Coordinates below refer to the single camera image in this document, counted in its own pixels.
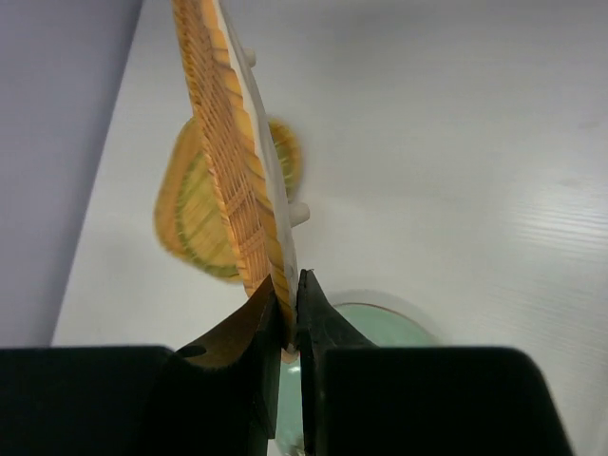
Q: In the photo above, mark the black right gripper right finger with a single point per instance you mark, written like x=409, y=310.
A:
x=329, y=345

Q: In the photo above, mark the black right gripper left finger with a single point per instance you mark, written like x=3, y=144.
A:
x=236, y=366

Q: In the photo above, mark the green ceramic flower plate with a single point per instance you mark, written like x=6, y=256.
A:
x=383, y=327

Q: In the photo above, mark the yellow green woven plate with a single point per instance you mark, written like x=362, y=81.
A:
x=186, y=215

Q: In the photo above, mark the round orange woven plate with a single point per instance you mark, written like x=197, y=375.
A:
x=238, y=147

